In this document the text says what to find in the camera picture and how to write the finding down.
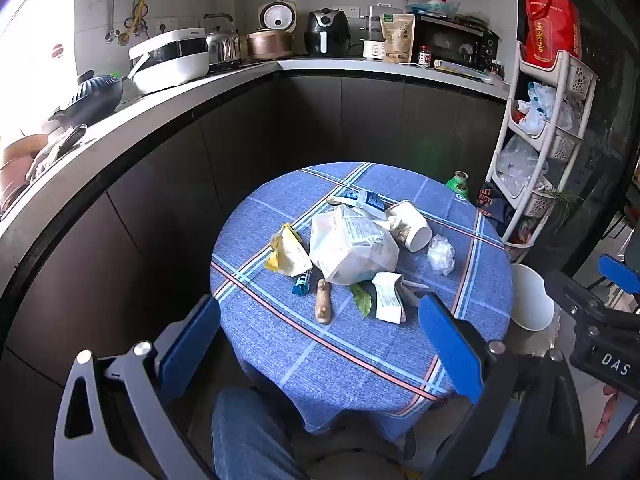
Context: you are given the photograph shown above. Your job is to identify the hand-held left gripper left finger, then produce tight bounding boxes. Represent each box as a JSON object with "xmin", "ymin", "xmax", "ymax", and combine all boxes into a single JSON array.
[{"xmin": 52, "ymin": 294, "xmax": 223, "ymax": 480}]

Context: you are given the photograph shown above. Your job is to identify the white paper cup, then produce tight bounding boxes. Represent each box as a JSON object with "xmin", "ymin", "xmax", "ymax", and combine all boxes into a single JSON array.
[{"xmin": 387, "ymin": 201, "xmax": 433, "ymax": 252}]

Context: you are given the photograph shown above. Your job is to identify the gold rice cooker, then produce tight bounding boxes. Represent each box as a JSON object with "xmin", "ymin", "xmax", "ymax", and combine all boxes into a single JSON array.
[{"xmin": 246, "ymin": 1, "xmax": 298, "ymax": 61}]

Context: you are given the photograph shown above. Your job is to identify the person's jeans leg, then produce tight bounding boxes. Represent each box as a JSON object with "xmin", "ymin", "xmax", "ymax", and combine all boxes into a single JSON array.
[{"xmin": 210, "ymin": 387, "xmax": 311, "ymax": 480}]

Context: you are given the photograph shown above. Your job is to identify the white storage rack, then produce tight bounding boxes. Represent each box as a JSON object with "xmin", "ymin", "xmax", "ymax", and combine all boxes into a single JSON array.
[{"xmin": 487, "ymin": 42, "xmax": 598, "ymax": 261}]

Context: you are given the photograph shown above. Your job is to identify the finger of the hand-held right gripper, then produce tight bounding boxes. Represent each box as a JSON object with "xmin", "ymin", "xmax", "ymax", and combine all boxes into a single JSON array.
[
  {"xmin": 545, "ymin": 270, "xmax": 624, "ymax": 322},
  {"xmin": 597, "ymin": 254, "xmax": 640, "ymax": 297}
]

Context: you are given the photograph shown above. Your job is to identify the steel kettle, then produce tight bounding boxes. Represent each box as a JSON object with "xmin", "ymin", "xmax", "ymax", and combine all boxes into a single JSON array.
[{"xmin": 202, "ymin": 13, "xmax": 242, "ymax": 68}]

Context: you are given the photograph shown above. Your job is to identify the white multi cooker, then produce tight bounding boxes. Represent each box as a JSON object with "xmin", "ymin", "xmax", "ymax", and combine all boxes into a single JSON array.
[{"xmin": 127, "ymin": 29, "xmax": 210, "ymax": 96}]

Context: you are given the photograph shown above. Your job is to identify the dark blue printed bag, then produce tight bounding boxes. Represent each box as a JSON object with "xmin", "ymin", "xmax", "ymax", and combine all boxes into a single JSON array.
[{"xmin": 475, "ymin": 180, "xmax": 516, "ymax": 226}]

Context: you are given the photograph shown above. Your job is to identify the white wrapper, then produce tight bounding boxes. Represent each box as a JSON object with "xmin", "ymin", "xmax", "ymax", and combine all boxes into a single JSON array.
[{"xmin": 372, "ymin": 271, "xmax": 407, "ymax": 323}]

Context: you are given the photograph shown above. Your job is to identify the green thermos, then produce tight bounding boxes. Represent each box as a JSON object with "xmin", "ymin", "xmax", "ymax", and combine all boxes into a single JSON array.
[{"xmin": 446, "ymin": 171, "xmax": 471, "ymax": 201}]

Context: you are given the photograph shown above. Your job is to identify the ginger root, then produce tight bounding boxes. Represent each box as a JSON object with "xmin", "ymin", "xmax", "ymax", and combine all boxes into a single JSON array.
[{"xmin": 312, "ymin": 280, "xmax": 332, "ymax": 325}]

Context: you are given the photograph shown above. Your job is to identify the yellow snack wrapper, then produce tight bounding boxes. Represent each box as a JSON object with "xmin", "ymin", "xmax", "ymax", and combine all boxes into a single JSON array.
[{"xmin": 264, "ymin": 223, "xmax": 313, "ymax": 277}]

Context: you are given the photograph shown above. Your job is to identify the black air fryer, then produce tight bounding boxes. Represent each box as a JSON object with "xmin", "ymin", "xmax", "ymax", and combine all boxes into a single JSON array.
[{"xmin": 304, "ymin": 8, "xmax": 350, "ymax": 57}]

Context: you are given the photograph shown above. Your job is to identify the clear plastic wrap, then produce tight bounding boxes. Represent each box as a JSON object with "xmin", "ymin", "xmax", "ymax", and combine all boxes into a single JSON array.
[{"xmin": 427, "ymin": 235, "xmax": 456, "ymax": 276}]

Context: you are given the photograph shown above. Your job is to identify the round table with blue cloth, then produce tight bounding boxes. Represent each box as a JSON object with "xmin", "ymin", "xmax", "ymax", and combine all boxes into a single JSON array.
[{"xmin": 210, "ymin": 161, "xmax": 513, "ymax": 436}]

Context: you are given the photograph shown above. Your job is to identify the plastic packets on oven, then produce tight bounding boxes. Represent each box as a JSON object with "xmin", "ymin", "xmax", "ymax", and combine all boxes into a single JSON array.
[{"xmin": 404, "ymin": 0, "xmax": 461, "ymax": 17}]

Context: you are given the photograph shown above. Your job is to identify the green chives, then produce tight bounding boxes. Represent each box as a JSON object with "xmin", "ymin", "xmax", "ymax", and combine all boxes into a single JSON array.
[{"xmin": 545, "ymin": 187, "xmax": 581, "ymax": 221}]

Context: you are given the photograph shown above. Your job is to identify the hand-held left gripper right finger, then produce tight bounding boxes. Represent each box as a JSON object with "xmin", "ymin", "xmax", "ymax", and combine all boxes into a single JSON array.
[{"xmin": 417, "ymin": 292, "xmax": 588, "ymax": 480}]

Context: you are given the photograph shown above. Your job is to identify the yellow gas hose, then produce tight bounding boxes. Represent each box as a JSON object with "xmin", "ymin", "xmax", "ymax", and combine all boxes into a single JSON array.
[{"xmin": 120, "ymin": 0, "xmax": 151, "ymax": 43}]

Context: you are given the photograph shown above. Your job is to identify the dark kitchen counter cabinet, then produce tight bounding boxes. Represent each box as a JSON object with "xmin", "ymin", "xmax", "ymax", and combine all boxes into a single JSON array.
[{"xmin": 0, "ymin": 55, "xmax": 511, "ymax": 361}]

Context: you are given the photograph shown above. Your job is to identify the grey dish cloth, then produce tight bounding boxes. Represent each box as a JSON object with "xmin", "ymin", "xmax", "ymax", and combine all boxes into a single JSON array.
[{"xmin": 25, "ymin": 125, "xmax": 88, "ymax": 181}]

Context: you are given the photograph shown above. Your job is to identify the dark blue pot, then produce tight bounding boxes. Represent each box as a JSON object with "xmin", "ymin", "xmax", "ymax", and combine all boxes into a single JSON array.
[{"xmin": 48, "ymin": 71, "xmax": 124, "ymax": 128}]

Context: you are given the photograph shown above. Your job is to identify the blue white snack packet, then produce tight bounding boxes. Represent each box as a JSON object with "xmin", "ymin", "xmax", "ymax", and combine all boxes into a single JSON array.
[{"xmin": 342, "ymin": 190, "xmax": 388, "ymax": 221}]

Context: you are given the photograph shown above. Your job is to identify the white bin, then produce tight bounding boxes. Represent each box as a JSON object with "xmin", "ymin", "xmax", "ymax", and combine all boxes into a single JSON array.
[{"xmin": 509, "ymin": 263, "xmax": 555, "ymax": 332}]

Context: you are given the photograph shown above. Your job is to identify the white paper bag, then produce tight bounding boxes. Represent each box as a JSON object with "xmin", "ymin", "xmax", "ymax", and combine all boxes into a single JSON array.
[{"xmin": 309, "ymin": 205, "xmax": 400, "ymax": 286}]

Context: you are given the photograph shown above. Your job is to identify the white electric steamer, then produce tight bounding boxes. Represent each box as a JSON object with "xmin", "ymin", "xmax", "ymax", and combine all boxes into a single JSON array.
[{"xmin": 362, "ymin": 5, "xmax": 403, "ymax": 60}]

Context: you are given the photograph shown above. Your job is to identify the white plastic bags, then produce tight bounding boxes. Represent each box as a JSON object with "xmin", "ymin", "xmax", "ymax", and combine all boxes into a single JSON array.
[{"xmin": 515, "ymin": 82, "xmax": 576, "ymax": 136}]

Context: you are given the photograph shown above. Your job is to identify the person's right hand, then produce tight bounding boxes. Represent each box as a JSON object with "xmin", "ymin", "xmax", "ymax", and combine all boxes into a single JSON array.
[{"xmin": 595, "ymin": 385, "xmax": 626, "ymax": 442}]

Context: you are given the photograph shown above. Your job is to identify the black toaster oven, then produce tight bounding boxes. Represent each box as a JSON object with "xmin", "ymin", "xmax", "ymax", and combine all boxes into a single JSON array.
[{"xmin": 415, "ymin": 14, "xmax": 501, "ymax": 68}]

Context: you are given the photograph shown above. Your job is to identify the brown bowls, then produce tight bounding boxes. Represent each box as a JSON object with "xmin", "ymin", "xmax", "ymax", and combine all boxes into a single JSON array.
[{"xmin": 0, "ymin": 133, "xmax": 48, "ymax": 211}]

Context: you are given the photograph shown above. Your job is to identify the red gift bag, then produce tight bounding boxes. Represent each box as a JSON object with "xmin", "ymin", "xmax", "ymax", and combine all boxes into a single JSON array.
[{"xmin": 524, "ymin": 0, "xmax": 582, "ymax": 63}]

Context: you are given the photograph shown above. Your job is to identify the green leaf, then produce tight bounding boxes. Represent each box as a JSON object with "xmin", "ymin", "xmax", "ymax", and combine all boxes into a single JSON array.
[{"xmin": 350, "ymin": 284, "xmax": 373, "ymax": 320}]

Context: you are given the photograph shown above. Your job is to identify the clear plastic bags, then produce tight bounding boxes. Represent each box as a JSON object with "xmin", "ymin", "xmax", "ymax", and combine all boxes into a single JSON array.
[{"xmin": 497, "ymin": 135, "xmax": 548, "ymax": 196}]

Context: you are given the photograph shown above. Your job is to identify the kraft paper pouch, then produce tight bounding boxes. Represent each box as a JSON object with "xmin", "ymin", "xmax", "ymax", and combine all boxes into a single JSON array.
[{"xmin": 379, "ymin": 13, "xmax": 417, "ymax": 64}]

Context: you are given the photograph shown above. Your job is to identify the white flat box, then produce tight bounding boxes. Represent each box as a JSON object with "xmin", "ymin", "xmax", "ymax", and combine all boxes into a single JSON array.
[{"xmin": 434, "ymin": 59, "xmax": 493, "ymax": 81}]

